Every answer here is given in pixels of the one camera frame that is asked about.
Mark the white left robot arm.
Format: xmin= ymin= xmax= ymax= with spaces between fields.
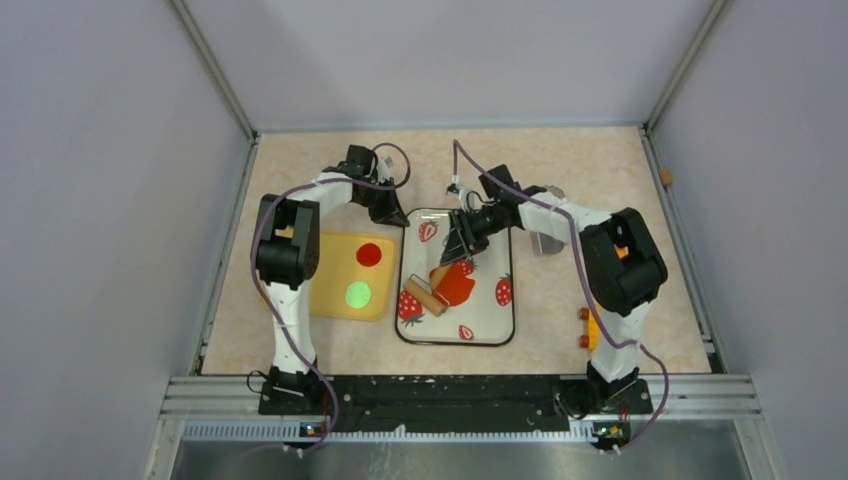
xmin=249 ymin=145 xmax=411 ymax=414

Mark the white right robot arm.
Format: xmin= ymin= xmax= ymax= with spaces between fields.
xmin=440 ymin=165 xmax=668 ymax=412

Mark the yellow plastic tray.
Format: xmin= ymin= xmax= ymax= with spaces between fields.
xmin=309 ymin=230 xmax=398 ymax=322

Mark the orange dough disc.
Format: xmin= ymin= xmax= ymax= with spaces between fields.
xmin=428 ymin=260 xmax=476 ymax=307

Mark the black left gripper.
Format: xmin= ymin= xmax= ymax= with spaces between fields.
xmin=353 ymin=176 xmax=407 ymax=227

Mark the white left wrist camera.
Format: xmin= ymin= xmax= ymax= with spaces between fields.
xmin=376 ymin=156 xmax=394 ymax=183

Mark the green dough disc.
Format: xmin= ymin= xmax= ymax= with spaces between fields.
xmin=344 ymin=281 xmax=372 ymax=310

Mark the yellow red toy block car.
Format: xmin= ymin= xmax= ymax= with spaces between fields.
xmin=578 ymin=307 xmax=601 ymax=353

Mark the white strawberry enamel tray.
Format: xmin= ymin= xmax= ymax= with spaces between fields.
xmin=395 ymin=208 xmax=516 ymax=347

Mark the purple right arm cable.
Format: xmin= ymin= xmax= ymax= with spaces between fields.
xmin=452 ymin=139 xmax=670 ymax=455

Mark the small wooden corner stopper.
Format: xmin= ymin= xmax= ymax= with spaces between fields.
xmin=658 ymin=168 xmax=674 ymax=188

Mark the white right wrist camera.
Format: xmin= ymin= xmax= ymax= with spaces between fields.
xmin=446 ymin=173 xmax=484 ymax=212

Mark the steel scraper wooden handle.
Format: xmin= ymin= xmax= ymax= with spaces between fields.
xmin=530 ymin=232 xmax=566 ymax=256

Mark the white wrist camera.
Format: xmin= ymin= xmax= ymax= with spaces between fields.
xmin=446 ymin=173 xmax=484 ymax=212
xmin=376 ymin=156 xmax=394 ymax=183

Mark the wooden pastry roller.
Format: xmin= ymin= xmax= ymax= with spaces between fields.
xmin=404 ymin=265 xmax=451 ymax=317

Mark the red dough disc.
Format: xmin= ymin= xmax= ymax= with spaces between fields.
xmin=356 ymin=242 xmax=383 ymax=267

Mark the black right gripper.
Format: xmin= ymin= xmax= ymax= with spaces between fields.
xmin=442 ymin=203 xmax=505 ymax=267

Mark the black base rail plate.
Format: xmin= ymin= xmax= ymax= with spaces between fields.
xmin=257 ymin=375 xmax=655 ymax=434

